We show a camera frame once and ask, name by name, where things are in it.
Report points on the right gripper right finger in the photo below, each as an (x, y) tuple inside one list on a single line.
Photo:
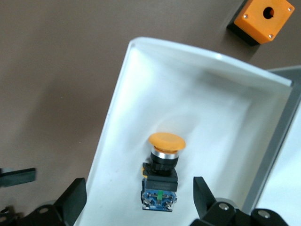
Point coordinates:
[(207, 207)]

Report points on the white drawer cabinet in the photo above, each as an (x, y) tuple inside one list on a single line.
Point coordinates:
[(277, 141)]

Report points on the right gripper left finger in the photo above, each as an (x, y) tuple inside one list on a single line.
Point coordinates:
[(68, 204)]

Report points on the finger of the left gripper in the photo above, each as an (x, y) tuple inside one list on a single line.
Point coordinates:
[(18, 176)]

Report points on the orange mushroom push button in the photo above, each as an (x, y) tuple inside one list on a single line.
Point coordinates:
[(162, 179)]

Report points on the orange button enclosure box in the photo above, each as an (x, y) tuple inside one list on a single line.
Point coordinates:
[(263, 21)]

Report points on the white plastic drawer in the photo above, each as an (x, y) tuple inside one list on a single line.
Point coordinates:
[(188, 101)]

